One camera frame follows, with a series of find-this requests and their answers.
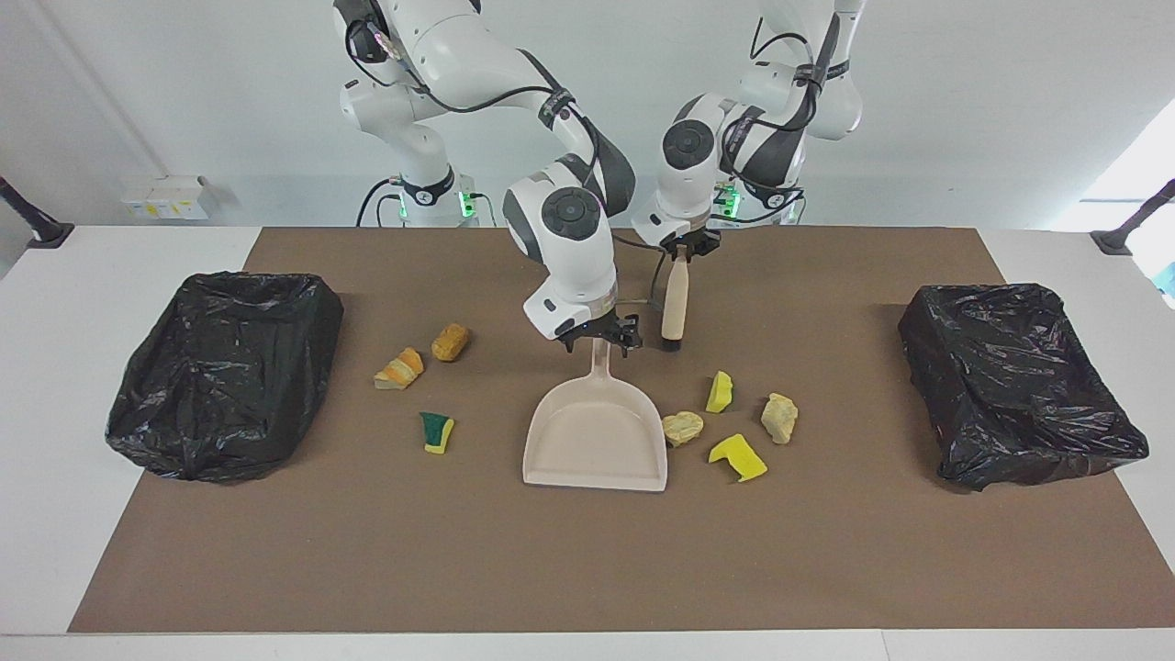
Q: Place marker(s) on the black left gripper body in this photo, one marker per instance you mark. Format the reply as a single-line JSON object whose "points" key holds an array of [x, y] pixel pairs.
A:
{"points": [[693, 240]]}

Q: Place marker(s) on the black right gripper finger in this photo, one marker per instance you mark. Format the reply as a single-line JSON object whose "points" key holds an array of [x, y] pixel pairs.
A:
{"points": [[630, 341], [572, 345]]}

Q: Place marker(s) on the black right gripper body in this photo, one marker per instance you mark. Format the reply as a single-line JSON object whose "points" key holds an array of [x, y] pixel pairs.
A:
{"points": [[606, 327]]}

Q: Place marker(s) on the beige hand brush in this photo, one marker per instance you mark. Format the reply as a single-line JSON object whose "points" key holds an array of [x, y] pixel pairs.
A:
{"points": [[676, 303]]}

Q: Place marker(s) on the beige plastic dustpan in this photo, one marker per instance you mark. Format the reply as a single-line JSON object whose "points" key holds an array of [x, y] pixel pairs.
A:
{"points": [[597, 441]]}

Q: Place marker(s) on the beige toy cookie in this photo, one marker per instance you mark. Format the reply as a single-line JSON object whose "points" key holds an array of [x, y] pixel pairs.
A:
{"points": [[682, 428]]}

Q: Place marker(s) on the small yellow green sponge wedge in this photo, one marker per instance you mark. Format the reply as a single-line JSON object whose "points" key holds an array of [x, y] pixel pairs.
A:
{"points": [[719, 393]]}

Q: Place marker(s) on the brown toy bread roll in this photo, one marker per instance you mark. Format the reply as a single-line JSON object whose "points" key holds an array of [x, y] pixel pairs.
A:
{"points": [[450, 342]]}

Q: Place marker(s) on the green yellow sponge piece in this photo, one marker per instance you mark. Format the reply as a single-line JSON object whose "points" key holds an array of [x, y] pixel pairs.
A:
{"points": [[437, 433]]}

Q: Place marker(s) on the large yellow sponge piece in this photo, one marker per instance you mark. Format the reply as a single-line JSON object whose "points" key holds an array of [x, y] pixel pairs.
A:
{"points": [[745, 464]]}

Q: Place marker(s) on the pale toy pastry chunk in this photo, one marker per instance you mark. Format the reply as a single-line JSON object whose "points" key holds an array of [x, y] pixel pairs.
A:
{"points": [[779, 419]]}

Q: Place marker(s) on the orange striped toy croissant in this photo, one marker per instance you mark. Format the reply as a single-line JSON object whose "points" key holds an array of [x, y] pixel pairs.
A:
{"points": [[401, 369]]}

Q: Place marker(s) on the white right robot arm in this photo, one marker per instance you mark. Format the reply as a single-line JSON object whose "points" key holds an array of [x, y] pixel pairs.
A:
{"points": [[569, 257]]}

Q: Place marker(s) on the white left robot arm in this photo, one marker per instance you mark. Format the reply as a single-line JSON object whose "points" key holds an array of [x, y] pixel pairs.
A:
{"points": [[688, 184]]}

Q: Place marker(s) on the black bag lined bin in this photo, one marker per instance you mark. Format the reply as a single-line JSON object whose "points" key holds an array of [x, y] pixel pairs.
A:
{"points": [[220, 386], [1010, 386]]}

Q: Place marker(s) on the brown table mat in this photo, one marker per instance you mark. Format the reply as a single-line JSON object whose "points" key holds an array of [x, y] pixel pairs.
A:
{"points": [[587, 569]]}

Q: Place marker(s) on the teal object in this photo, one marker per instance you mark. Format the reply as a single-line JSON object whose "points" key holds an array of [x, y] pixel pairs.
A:
{"points": [[1169, 278]]}

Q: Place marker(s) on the black camera stand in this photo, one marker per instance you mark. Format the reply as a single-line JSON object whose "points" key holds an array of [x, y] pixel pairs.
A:
{"points": [[1115, 240], [46, 234]]}

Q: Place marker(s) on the white wall socket box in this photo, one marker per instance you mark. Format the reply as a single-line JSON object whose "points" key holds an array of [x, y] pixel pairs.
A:
{"points": [[165, 197]]}

